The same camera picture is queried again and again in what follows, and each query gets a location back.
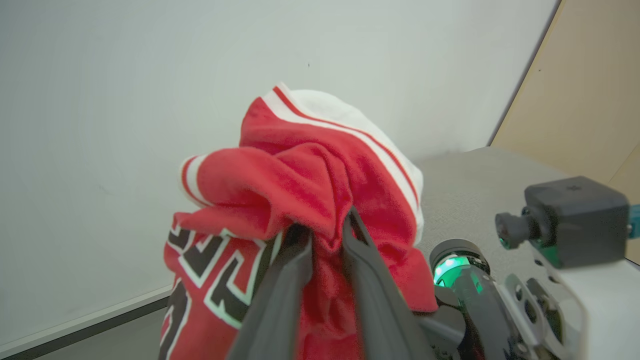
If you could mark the grey fabric sofa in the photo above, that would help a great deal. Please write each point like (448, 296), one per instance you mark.
(475, 200)

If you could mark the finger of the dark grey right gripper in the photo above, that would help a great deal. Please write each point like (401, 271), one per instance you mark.
(442, 320)

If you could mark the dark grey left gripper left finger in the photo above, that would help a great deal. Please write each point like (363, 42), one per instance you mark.
(280, 300)

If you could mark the red and white sports jersey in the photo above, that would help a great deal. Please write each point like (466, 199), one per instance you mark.
(300, 175)

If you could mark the beige wooden panel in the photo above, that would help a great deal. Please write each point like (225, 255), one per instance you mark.
(590, 75)

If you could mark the white and black baseboard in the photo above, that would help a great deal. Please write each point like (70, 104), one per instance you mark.
(75, 327)

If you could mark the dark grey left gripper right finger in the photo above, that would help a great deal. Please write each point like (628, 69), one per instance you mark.
(375, 300)

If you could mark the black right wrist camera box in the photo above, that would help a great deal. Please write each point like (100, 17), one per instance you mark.
(575, 220)

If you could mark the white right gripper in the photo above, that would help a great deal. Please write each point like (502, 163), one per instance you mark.
(600, 310)

